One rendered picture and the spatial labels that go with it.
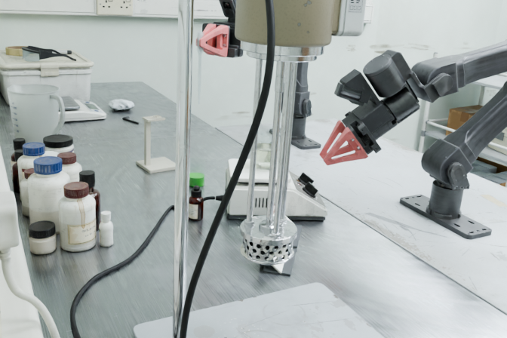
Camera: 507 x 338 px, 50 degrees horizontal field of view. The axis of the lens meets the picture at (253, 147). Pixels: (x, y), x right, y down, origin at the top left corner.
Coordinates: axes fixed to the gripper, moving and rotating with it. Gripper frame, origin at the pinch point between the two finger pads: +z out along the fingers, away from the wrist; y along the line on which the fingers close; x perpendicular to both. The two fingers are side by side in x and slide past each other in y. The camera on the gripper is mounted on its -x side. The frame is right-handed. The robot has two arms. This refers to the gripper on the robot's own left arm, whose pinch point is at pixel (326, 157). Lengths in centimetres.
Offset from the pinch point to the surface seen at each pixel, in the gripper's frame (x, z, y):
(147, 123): -22.1, 29.5, -28.2
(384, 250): 16.2, 1.4, 12.3
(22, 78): -51, 67, -89
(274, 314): 0.7, 18.4, 33.4
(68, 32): -56, 56, -133
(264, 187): -2.6, 13.1, 0.3
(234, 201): -4.0, 19.4, 0.8
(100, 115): -27, 50, -73
